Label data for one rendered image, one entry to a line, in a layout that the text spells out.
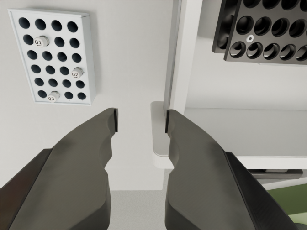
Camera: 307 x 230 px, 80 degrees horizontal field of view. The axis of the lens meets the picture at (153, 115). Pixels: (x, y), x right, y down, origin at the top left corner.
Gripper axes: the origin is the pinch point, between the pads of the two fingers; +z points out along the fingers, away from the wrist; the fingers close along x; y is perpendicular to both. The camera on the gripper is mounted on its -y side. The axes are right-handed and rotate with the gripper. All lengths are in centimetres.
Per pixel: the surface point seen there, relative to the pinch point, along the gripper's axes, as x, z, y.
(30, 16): -13.8, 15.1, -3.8
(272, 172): 15.2, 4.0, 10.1
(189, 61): 3.9, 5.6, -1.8
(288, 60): 12.2, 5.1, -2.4
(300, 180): 40, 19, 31
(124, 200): -16, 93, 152
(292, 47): 12.3, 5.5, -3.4
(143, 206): 2, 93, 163
